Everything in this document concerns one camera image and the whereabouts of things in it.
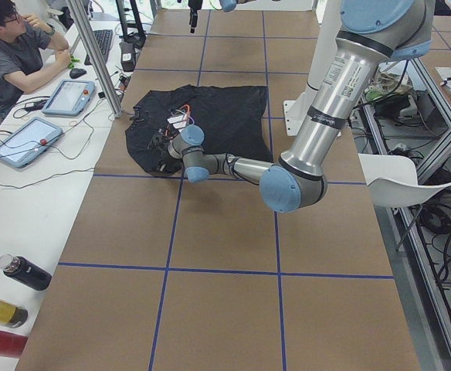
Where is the seated person grey shirt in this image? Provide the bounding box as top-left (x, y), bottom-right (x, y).
top-left (0, 1), bottom-right (71, 118)

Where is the black computer mouse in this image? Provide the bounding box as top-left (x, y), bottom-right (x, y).
top-left (70, 68), bottom-right (87, 80)

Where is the teach pendant tablet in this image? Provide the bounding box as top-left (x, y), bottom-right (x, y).
top-left (42, 80), bottom-right (96, 117)
top-left (0, 117), bottom-right (64, 168)

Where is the black keyboard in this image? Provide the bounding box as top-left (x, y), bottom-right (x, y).
top-left (93, 29), bottom-right (114, 63)

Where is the near teach pendant tablet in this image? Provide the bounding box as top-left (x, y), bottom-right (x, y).
top-left (0, 117), bottom-right (64, 168)

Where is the black pendant cable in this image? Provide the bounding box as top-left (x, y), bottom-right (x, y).
top-left (0, 115), bottom-right (95, 190)

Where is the black graphic t-shirt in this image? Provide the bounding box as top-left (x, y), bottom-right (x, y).
top-left (125, 85), bottom-right (273, 174)

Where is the black water bottle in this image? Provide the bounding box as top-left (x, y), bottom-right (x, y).
top-left (0, 254), bottom-right (52, 291)

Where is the black yellow bottle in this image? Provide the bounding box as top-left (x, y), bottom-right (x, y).
top-left (0, 299), bottom-right (29, 328)

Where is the aluminium frame post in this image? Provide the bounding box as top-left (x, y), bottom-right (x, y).
top-left (66, 0), bottom-right (123, 118)

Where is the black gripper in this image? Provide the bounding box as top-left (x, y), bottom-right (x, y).
top-left (188, 0), bottom-right (203, 33)
top-left (149, 133), bottom-right (171, 148)

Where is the red bottle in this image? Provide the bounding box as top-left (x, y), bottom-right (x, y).
top-left (0, 330), bottom-right (28, 359)

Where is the white plastic chair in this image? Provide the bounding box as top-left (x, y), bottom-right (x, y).
top-left (358, 154), bottom-right (451, 208)

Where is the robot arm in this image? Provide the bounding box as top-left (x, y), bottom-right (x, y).
top-left (153, 1), bottom-right (435, 213)
top-left (188, 0), bottom-right (249, 33)

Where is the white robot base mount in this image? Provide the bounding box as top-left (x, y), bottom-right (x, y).
top-left (283, 0), bottom-right (341, 136)

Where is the far teach pendant tablet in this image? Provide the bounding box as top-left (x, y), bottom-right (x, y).
top-left (42, 80), bottom-right (96, 117)

